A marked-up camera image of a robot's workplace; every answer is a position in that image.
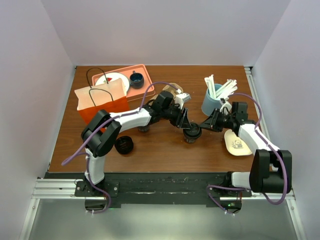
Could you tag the cardboard cup carrier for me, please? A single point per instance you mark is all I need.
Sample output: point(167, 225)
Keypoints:
point(172, 88)

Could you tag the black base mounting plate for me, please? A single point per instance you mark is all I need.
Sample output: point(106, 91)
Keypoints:
point(190, 188)

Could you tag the black cup lid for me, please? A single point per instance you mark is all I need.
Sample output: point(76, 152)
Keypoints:
point(124, 145)
point(194, 132)

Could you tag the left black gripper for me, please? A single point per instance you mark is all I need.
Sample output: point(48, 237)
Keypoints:
point(179, 122)

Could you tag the white plate with strawberry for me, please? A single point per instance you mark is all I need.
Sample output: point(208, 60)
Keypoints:
point(113, 76)

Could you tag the pink plastic tray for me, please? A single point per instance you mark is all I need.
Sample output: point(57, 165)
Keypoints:
point(132, 94)

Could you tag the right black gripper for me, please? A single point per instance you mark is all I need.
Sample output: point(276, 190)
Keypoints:
point(211, 122)

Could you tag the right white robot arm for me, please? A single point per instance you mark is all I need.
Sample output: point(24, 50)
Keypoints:
point(271, 169)

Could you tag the dark blue ceramic cup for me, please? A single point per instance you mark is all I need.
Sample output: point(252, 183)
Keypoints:
point(136, 80)

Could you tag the white wrapped straws bundle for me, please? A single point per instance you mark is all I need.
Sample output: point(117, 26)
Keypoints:
point(223, 91)

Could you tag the aluminium frame rail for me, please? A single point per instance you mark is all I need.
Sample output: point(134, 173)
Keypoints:
point(254, 93)

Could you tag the white panda dish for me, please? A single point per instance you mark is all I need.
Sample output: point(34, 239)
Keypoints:
point(236, 146)

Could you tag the orange paper bag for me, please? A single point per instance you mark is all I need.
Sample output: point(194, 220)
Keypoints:
point(107, 96)

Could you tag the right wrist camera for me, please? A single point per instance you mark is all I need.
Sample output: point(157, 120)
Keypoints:
point(225, 106)

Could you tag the light blue straw holder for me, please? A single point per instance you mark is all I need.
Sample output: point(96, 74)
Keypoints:
point(210, 104)

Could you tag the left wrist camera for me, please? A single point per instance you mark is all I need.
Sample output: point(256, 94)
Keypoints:
point(181, 99)

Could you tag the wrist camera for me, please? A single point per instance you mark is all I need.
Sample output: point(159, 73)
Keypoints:
point(181, 99)
point(225, 106)

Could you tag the black cup lid on table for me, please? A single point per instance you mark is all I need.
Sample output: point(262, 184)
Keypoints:
point(124, 145)

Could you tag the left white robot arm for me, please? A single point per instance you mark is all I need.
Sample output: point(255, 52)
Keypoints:
point(101, 133)

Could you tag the dark coffee cup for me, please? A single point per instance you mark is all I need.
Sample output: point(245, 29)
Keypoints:
point(144, 129)
point(190, 140)

